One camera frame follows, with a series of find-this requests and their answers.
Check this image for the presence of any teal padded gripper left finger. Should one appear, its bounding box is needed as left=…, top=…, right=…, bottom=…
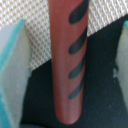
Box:
left=0, top=19, right=31, bottom=128

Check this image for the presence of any teal padded gripper right finger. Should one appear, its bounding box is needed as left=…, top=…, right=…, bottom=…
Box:
left=112, top=20, right=128, bottom=88

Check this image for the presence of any brown toy sausage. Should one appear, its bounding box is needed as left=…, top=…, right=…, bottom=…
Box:
left=48, top=0, right=89, bottom=125

